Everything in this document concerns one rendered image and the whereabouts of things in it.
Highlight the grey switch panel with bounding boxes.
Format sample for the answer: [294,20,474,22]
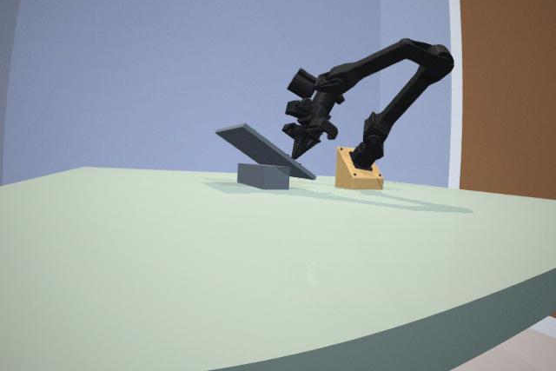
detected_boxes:
[215,123,317,190]

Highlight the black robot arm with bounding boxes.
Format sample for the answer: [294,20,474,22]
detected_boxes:
[285,38,454,171]

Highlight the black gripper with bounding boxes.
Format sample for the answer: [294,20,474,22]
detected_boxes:
[282,102,338,160]

